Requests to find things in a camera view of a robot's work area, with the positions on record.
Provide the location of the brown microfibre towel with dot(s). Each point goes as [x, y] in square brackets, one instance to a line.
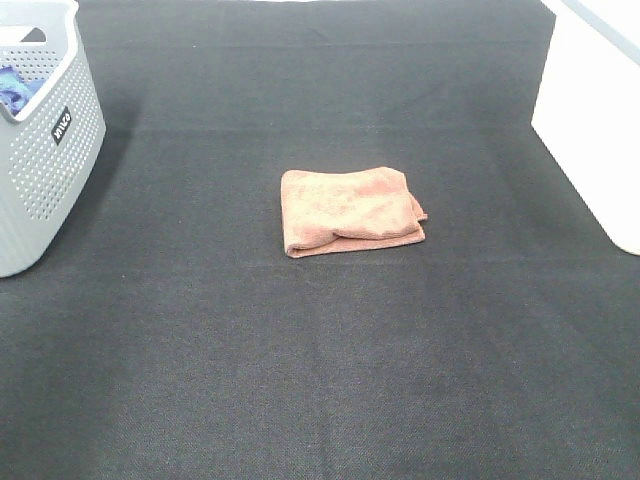
[326, 213]

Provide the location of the black brand label on basket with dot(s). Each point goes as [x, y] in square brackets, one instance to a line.
[61, 125]

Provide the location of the grey perforated laundry basket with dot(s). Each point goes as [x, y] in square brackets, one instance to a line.
[41, 181]

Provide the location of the white ribbed storage bin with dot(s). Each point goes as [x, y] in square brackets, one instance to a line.
[587, 109]

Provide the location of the blue cloth in basket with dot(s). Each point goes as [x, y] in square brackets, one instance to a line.
[15, 91]

